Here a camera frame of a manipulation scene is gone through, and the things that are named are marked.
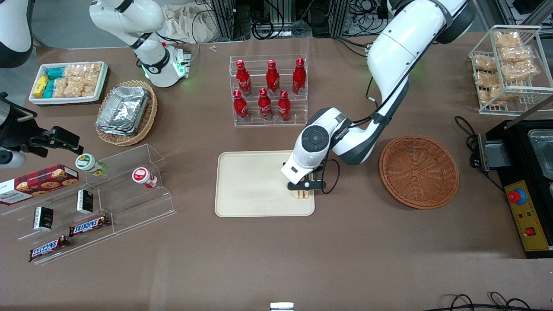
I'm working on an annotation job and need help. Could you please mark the steel pan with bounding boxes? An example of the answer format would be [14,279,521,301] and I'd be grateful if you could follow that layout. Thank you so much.
[528,129,553,180]

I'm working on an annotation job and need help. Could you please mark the black floor cables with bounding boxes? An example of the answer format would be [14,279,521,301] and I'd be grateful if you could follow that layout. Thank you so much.
[434,292,553,311]

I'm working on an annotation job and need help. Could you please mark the red cola bottle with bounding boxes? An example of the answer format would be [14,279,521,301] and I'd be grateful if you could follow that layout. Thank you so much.
[235,60,253,97]
[233,89,250,122]
[277,90,292,122]
[258,88,273,121]
[266,60,281,97]
[292,57,307,95]

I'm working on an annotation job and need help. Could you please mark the tan oval wicker basket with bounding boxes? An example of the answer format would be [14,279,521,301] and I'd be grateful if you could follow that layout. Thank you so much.
[95,80,158,147]

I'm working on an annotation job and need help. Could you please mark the red tartan cookie box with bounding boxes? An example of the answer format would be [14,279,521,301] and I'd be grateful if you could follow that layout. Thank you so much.
[0,164,80,206]

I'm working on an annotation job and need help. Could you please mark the yellow control panel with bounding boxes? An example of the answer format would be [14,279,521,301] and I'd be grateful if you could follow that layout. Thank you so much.
[504,180,550,252]

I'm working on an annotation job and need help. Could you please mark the small black box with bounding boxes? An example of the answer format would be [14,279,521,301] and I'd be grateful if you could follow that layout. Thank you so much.
[76,189,95,215]
[33,206,55,231]

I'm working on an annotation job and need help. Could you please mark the white wire rack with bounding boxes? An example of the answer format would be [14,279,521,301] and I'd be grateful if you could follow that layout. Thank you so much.
[469,25,553,116]

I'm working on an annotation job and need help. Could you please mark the cream plastic tray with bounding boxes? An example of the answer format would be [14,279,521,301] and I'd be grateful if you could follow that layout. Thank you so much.
[215,150,316,218]

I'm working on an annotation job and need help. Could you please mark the green cap drink bottle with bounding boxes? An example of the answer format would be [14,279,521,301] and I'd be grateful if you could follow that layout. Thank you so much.
[75,153,108,177]

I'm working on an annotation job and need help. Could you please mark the black power cable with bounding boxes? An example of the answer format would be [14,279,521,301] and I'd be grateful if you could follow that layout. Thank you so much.
[454,115,489,168]

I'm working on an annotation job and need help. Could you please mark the brown round wicker basket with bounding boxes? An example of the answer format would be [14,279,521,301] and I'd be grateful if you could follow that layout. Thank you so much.
[379,135,460,210]

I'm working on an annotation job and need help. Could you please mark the black appliance housing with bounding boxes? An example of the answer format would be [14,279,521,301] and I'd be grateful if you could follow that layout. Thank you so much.
[484,119,553,260]

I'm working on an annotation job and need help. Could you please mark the yellow snack box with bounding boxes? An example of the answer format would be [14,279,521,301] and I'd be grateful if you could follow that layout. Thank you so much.
[33,74,51,98]

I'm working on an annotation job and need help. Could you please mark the white plastic bin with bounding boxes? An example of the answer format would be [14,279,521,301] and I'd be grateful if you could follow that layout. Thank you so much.
[29,61,109,106]

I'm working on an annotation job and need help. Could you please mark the aluminium frame with cables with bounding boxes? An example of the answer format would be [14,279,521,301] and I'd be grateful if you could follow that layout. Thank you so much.
[210,0,389,40]

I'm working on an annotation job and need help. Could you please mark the clear acrylic bottle rack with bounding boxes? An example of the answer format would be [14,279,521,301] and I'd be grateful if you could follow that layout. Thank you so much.
[229,54,309,127]

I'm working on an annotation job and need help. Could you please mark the crumpled white cloth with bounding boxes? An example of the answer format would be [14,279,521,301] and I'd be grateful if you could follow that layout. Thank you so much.
[161,3,219,44]

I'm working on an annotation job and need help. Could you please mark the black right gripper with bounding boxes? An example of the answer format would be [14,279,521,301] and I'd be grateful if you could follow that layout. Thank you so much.
[0,92,84,156]

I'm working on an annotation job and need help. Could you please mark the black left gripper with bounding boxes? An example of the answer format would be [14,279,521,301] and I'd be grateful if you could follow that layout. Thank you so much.
[283,162,326,200]

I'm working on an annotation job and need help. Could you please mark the clear acrylic stepped shelf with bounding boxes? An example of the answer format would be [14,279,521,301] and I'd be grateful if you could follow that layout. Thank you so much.
[0,143,177,265]

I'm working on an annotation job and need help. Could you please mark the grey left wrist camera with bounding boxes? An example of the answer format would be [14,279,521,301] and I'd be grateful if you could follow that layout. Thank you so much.
[287,180,327,192]

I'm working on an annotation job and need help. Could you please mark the stacked aluminium foil trays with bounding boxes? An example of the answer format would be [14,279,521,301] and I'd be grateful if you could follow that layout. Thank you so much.
[95,85,150,137]

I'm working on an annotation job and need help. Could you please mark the Snickers chocolate bar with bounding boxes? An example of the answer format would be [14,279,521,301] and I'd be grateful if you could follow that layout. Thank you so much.
[69,215,111,238]
[29,235,70,263]

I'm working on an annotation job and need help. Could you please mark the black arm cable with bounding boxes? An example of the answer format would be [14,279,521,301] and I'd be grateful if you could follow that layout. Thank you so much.
[319,76,391,195]

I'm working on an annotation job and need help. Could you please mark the bagged fried snack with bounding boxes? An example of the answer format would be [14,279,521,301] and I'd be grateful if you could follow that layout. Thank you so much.
[494,31,522,48]
[474,55,498,72]
[474,71,502,88]
[477,85,519,107]
[499,46,533,63]
[501,60,539,82]

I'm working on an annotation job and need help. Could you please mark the red cap drink bottle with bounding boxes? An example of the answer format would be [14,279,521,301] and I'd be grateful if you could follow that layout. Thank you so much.
[132,167,159,189]

